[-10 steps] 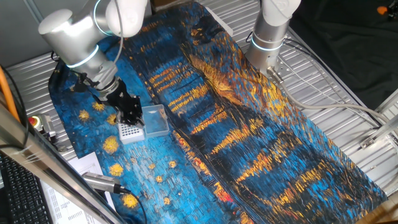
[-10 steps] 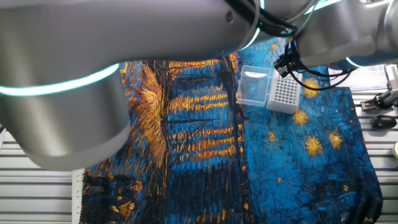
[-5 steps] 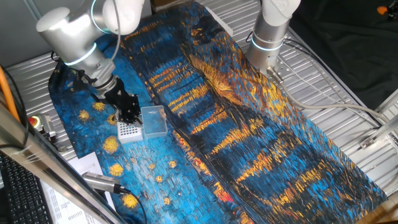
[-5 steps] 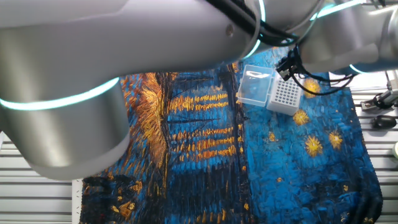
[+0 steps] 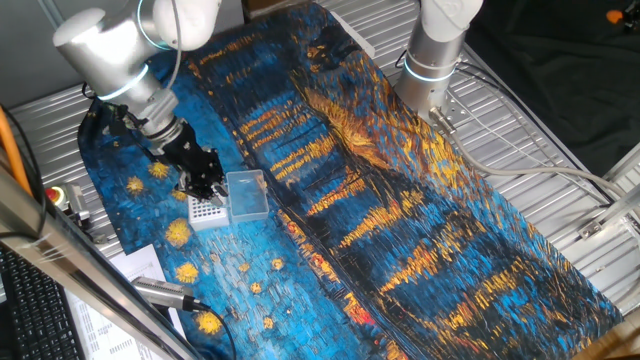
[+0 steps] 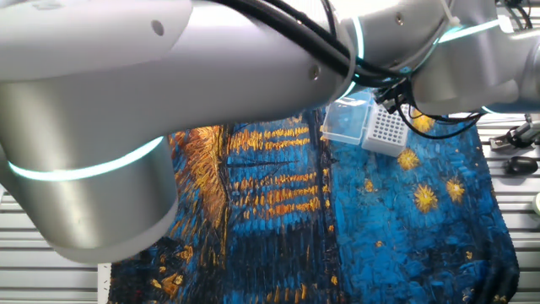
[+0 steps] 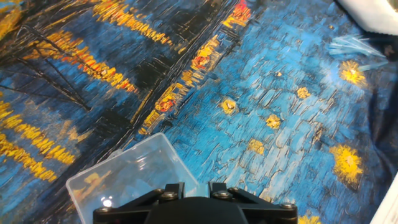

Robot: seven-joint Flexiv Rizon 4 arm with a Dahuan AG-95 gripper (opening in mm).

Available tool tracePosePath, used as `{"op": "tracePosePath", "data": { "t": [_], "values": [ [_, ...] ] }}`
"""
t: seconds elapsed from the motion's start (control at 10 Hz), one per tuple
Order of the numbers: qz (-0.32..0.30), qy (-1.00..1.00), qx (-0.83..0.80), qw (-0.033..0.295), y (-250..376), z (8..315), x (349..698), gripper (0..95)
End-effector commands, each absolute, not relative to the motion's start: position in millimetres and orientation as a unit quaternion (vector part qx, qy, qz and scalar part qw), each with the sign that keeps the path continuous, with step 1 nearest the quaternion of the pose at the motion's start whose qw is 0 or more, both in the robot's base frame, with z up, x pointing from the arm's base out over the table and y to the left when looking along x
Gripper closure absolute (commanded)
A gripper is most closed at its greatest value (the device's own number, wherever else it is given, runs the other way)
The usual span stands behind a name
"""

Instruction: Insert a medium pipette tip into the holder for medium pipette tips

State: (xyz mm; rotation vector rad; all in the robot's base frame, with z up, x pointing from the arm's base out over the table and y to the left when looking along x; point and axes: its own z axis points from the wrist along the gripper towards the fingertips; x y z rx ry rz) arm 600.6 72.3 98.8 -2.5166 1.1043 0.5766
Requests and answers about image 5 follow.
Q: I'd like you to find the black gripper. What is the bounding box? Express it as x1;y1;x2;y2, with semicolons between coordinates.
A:
158;119;229;208

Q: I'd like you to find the white pipette tip box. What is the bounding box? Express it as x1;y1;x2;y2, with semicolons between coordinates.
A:
187;168;271;233

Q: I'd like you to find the white printed paper sheet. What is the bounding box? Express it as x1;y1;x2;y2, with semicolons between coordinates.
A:
64;243;187;360

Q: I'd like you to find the red emergency stop button box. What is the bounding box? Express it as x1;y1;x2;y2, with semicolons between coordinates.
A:
43;182;94;229

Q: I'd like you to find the starry night print tablecloth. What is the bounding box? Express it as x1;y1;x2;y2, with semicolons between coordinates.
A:
77;0;625;360

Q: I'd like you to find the brown cardboard box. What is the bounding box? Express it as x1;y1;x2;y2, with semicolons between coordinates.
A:
242;0;301;20

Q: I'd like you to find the orange tube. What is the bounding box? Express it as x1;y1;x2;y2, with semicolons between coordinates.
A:
0;105;32;197

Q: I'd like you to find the black keyboard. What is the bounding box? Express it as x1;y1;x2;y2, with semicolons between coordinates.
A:
0;247;86;360

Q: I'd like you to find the grey metal pole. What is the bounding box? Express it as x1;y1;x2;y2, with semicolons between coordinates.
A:
37;0;66;31

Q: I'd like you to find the black fabric sheet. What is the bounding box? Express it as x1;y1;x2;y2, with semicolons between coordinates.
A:
462;0;640;177

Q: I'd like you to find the silver camera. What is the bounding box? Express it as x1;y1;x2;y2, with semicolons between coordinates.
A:
130;276;211;314

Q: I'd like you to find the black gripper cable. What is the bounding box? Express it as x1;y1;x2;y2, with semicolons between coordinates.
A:
102;102;151;139

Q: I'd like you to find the black camera cable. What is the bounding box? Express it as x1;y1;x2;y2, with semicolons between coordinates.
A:
197;299;239;360

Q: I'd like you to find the aluminium profile post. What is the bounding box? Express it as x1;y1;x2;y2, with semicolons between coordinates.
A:
0;167;204;360

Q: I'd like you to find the black frame cable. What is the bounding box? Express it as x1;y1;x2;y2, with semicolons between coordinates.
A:
0;102;49;241

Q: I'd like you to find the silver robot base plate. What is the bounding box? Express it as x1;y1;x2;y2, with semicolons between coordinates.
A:
427;92;479;134

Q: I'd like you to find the aluminium frame rail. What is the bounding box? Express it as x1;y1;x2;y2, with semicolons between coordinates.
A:
577;184;640;241

